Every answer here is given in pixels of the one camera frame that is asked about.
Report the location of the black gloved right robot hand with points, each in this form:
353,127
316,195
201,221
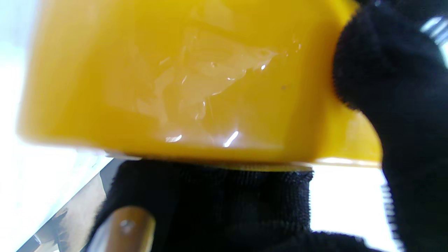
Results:
413,105

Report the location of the orange tissue box cover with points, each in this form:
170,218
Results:
122,70

